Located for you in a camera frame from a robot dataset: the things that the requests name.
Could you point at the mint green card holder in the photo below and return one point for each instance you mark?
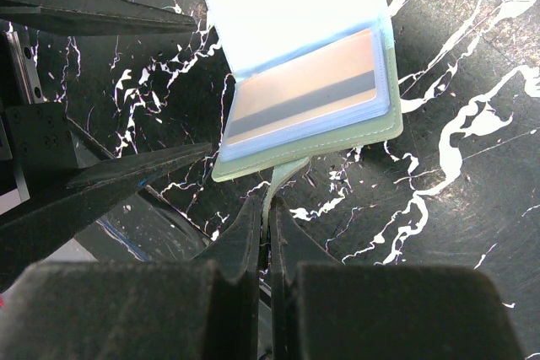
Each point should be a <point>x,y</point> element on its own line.
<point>257,35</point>

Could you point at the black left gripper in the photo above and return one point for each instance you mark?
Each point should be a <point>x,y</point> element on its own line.
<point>45,198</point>

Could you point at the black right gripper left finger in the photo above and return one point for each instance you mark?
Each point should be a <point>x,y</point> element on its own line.
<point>205,308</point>

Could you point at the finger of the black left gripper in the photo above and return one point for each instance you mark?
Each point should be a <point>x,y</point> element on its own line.
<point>94,17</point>

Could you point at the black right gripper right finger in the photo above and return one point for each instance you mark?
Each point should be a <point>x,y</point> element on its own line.
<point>325,310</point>

